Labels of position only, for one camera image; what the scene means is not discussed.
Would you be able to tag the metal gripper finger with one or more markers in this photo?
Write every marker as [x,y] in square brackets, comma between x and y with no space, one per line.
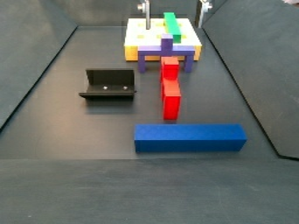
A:
[145,7]
[203,8]

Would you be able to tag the long blue block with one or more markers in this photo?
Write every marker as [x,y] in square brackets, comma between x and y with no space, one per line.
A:
[189,137]

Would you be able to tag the yellow slotted board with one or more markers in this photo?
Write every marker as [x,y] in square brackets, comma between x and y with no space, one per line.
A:
[138,36]

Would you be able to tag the long green block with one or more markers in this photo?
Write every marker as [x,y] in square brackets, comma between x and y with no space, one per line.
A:
[171,26]

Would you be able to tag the purple cross-shaped block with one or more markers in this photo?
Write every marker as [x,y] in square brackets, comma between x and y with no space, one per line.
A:
[166,49]

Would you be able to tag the red stepped block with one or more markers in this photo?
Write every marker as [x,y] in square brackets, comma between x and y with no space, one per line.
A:
[171,93]

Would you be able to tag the black angled bracket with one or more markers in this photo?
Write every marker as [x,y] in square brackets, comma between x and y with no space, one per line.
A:
[110,83]

